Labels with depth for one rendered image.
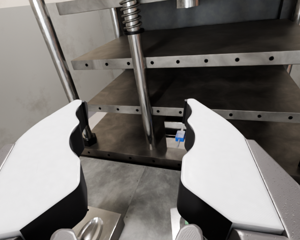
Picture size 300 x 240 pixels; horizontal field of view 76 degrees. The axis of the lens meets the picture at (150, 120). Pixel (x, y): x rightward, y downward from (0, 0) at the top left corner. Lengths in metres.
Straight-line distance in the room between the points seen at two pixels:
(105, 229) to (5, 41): 2.10
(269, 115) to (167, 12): 1.07
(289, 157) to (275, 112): 0.28
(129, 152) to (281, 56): 0.82
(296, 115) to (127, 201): 0.78
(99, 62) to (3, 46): 1.57
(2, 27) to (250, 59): 2.22
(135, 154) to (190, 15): 1.08
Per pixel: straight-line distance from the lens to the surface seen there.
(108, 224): 0.77
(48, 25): 1.04
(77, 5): 1.03
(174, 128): 1.01
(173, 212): 0.70
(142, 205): 0.86
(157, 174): 0.95
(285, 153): 1.16
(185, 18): 1.64
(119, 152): 1.13
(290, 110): 0.99
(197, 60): 0.85
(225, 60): 0.84
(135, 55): 0.85
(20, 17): 2.61
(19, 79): 2.51
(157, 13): 1.68
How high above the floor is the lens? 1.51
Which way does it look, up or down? 32 degrees down
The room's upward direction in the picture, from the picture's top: 9 degrees counter-clockwise
